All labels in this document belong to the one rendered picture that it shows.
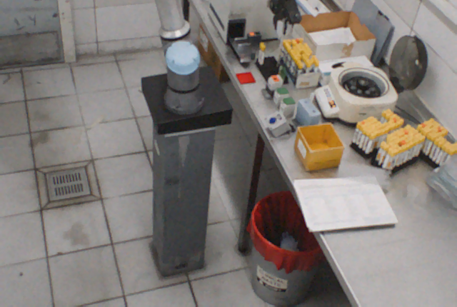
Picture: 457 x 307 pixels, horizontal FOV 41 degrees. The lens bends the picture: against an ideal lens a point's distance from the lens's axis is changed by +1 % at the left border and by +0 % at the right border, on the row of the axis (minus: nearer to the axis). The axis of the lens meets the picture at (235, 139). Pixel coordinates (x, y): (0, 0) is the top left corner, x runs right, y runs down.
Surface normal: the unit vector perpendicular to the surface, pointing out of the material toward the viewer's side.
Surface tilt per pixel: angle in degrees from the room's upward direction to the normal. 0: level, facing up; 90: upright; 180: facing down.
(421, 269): 0
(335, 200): 1
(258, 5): 90
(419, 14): 90
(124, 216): 0
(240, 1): 90
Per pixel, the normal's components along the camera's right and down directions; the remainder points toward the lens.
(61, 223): 0.09, -0.74
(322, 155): 0.28, 0.66
